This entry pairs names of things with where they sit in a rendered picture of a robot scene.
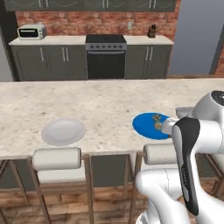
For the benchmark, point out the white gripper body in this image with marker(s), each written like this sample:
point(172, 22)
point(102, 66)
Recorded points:
point(168, 126)

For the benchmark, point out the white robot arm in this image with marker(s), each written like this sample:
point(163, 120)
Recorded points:
point(210, 131)

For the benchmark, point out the brown speckled dumpling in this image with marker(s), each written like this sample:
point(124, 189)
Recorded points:
point(157, 117)
point(157, 126)

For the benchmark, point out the wooden stool with white cushion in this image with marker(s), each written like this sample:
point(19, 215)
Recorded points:
point(57, 158)
point(159, 153)

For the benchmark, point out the blue plate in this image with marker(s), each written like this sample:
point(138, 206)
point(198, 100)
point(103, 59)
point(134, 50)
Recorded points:
point(144, 125)

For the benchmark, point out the grey base cupboard run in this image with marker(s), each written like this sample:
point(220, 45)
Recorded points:
point(148, 61)
point(49, 62)

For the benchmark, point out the grey island cabinet panel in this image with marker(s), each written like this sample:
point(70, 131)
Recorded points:
point(109, 170)

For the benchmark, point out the black and grey oven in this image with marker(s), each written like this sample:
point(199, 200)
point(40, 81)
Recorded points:
point(106, 59)

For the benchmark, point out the dark knife block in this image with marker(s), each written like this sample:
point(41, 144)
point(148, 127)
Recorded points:
point(151, 31)

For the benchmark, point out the grey plate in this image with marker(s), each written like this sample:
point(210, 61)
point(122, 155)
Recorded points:
point(63, 131)

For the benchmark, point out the white toaster oven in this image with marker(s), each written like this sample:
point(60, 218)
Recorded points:
point(31, 31)

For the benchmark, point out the white wall socket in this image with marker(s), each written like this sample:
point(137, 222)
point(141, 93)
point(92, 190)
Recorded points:
point(130, 25)

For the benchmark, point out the dark wall cupboard run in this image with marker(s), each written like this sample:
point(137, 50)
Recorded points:
point(87, 4)

